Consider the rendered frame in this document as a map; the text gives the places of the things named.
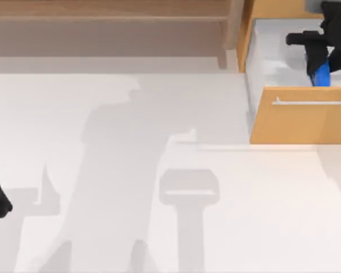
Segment blue cylindrical object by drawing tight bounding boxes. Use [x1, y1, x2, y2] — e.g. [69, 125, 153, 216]
[309, 60, 331, 87]

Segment grey inside pulled-out drawer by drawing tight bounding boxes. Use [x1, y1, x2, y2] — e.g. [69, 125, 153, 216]
[245, 18, 341, 120]

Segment pale wooden drawer front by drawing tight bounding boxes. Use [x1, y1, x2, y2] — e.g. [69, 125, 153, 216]
[249, 86, 341, 145]

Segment wooden open shelf unit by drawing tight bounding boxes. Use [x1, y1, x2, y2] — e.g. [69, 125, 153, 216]
[0, 0, 245, 69]

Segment long metal drawer handle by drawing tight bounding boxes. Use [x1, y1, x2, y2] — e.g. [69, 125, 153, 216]
[271, 97, 341, 106]

